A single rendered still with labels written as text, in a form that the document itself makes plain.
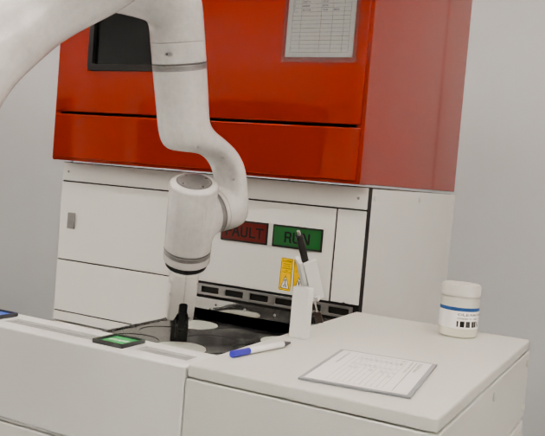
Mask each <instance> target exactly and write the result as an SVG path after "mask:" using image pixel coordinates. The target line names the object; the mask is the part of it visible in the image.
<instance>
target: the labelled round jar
mask: <svg viewBox="0 0 545 436"><path fill-rule="evenodd" d="M481 289H482V286H481V285H479V284H474V283H470V282H464V281H453V280H446V281H444V282H442V292H443V293H444V294H442V295H441V300H440V308H439V327H438V332H439V333H440V334H441V335H444V336H448V337H456V338H474V337H476V336H477V333H478V317H479V308H480V307H479V306H480V299H479V297H480V296H481Z"/></svg>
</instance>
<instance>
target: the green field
mask: <svg viewBox="0 0 545 436"><path fill-rule="evenodd" d="M297 230H300V233H301V234H303V236H304V240H305V246H306V248H307V249H314V250H320V241H321V231H315V230H307V229H299V228H285V227H277V226H275V228H274V238H273V245H281V246H288V247H298V243H297V239H296V234H297Z"/></svg>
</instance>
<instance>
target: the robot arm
mask: <svg viewBox="0 0 545 436"><path fill-rule="evenodd" d="M115 13H118V14H122V15H126V16H133V17H136V18H139V19H142V20H145V21H146V22H147V23H148V26H149V32H150V43H151V63H152V72H153V82H154V91H155V101H156V109H157V127H158V132H159V137H160V139H161V141H162V143H163V145H164V146H165V147H166V148H168V149H170V150H173V151H184V152H192V153H197V154H200V155H202V156H203V157H205V159H206V160H207V161H208V163H209V165H210V167H211V169H212V172H213V176H214V179H213V178H211V177H209V176H205V175H203V174H198V173H182V174H179V175H176V176H173V177H172V178H171V179H170V186H169V195H168V206H167V215H166V226H165V236H164V246H163V260H164V262H165V265H166V266H167V268H169V269H170V272H169V281H168V290H167V299H166V318H167V319H168V320H171V326H170V340H171V341H176V342H186V341H187V335H188V328H189V321H191V320H192V319H193V316H194V311H195V306H196V294H197V287H198V280H199V273H201V272H203V271H204V270H205V269H206V267H207V265H208V264H209V262H210V254H211V247H212V240H213V239H214V237H215V235H216V234H218V233H220V232H222V231H226V230H229V229H232V228H237V227H238V226H240V225H241V224H243V223H244V222H245V220H246V218H247V214H248V190H247V174H246V170H245V166H244V164H243V162H242V160H241V158H240V155H239V154H238V152H237V151H236V150H235V149H234V147H233V146H232V145H231V144H230V143H229V142H228V141H226V140H225V139H224V138H223V137H221V136H220V135H219V134H218V133H217V132H216V131H215V130H214V129H213V127H212V125H211V124H210V119H209V105H208V72H207V58H206V44H205V29H204V16H203V7H202V0H0V107H1V106H2V104H3V102H4V101H5V99H6V98H7V96H8V95H9V93H10V92H11V90H12V89H13V88H14V86H15V85H16V84H17V83H18V81H19V80H20V79H21V78H22V77H23V76H24V75H25V74H26V73H27V72H28V71H30V70H31V69H32V68H33V67H34V66H35V65H36V64H37V63H38V62H39V61H41V60H42V59H43V58H44V57H45V56H46V55H48V54H49V53H50V52H51V51H52V50H53V49H55V48H56V47H57V46H59V45H60V44H61V43H63V42H64V41H65V40H67V39H68V38H70V37H72V36H73V35H76V34H77V33H79V32H81V31H82V30H84V29H86V28H88V27H90V26H92V25H94V24H95V23H97V22H100V21H102V20H104V19H106V18H107V17H109V16H111V15H113V14H115Z"/></svg>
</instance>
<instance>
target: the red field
mask: <svg viewBox="0 0 545 436"><path fill-rule="evenodd" d="M222 238H226V239H233V240H246V241H253V242H260V243H266V225H262V224H255V223H247V222H244V223H243V224H241V225H240V226H238V227H237V228H232V229H229V230H226V231H222Z"/></svg>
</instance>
